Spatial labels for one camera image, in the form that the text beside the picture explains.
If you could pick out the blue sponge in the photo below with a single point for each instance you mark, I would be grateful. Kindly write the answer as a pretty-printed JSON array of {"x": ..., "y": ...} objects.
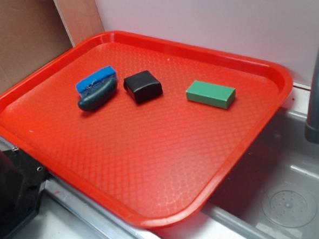
[{"x": 91, "y": 83}]

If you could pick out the green rectangular block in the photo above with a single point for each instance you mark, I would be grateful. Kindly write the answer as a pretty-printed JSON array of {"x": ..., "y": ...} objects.
[{"x": 211, "y": 94}]

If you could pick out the round sink drain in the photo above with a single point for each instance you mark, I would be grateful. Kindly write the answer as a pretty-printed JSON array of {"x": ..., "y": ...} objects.
[{"x": 289, "y": 206}]

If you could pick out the brown cardboard panel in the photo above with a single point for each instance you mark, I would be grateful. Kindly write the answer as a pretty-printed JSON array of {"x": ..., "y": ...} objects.
[{"x": 34, "y": 32}]

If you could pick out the grey toy sink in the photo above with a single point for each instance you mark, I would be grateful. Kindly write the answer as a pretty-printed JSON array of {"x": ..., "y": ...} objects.
[{"x": 280, "y": 155}]

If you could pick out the red plastic tray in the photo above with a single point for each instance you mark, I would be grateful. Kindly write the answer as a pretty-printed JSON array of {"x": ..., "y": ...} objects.
[{"x": 151, "y": 164}]

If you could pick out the dark green toy cucumber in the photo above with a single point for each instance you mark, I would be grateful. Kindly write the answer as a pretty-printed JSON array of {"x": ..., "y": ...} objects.
[{"x": 99, "y": 96}]

